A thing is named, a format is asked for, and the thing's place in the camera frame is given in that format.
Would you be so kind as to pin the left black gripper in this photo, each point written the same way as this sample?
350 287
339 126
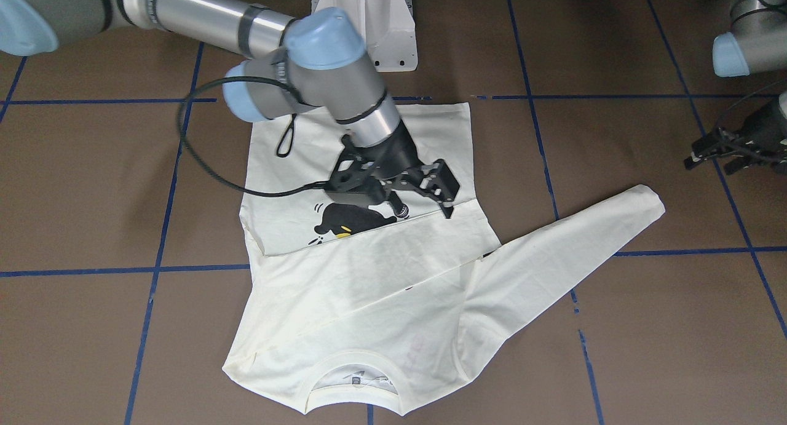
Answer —
764 131

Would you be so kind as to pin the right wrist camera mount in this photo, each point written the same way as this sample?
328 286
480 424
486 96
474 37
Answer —
352 180

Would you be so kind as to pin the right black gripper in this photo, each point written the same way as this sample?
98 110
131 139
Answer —
398 154

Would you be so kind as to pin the cream long-sleeve printed shirt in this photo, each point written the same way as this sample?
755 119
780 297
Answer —
350 303

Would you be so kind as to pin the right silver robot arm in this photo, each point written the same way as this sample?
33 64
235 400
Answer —
292 65

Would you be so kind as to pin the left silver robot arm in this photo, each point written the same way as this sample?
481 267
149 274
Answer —
755 44

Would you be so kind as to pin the white camera mast pedestal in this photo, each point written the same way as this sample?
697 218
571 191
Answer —
387 27

